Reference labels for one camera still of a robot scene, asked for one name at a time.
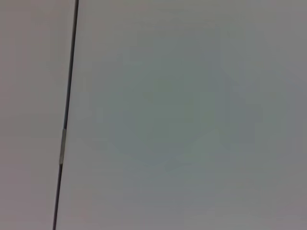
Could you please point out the grey metal strip clip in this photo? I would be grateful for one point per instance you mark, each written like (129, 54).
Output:
(62, 146)

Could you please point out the black wall strip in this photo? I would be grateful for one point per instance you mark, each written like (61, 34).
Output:
(70, 72)

